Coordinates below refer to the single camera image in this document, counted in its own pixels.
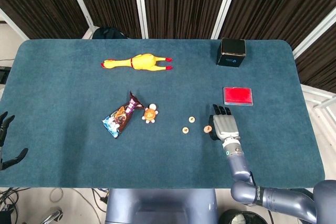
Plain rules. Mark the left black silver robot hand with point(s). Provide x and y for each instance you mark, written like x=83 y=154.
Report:
x=4 y=129

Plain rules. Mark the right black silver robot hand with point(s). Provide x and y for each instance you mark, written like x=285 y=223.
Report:
x=225 y=127

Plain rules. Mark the red ink pad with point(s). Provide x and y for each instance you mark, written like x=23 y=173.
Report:
x=237 y=95

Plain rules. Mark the black floor device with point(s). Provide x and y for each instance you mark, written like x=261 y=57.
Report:
x=3 y=74

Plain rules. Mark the blue felt table cloth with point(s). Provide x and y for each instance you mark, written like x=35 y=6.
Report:
x=65 y=90

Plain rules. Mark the black cardboard box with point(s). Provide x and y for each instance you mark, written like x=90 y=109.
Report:
x=231 y=51

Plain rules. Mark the orange turtle toy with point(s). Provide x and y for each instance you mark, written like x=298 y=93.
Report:
x=149 y=114

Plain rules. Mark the black waste bin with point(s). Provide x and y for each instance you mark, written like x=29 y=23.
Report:
x=236 y=218

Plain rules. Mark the chrome chair leg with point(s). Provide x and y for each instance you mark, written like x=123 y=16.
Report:
x=53 y=214

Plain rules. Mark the blue-grey robot torso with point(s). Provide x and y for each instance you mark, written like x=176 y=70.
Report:
x=157 y=205

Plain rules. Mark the brown snack bag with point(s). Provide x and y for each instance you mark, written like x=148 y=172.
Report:
x=120 y=117

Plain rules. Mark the yellow rubber chicken toy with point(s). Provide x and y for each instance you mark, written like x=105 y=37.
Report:
x=143 y=61

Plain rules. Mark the black bag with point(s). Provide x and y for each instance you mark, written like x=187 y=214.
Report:
x=107 y=33

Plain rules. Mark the white metal frame base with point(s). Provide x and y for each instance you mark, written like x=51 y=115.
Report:
x=319 y=96

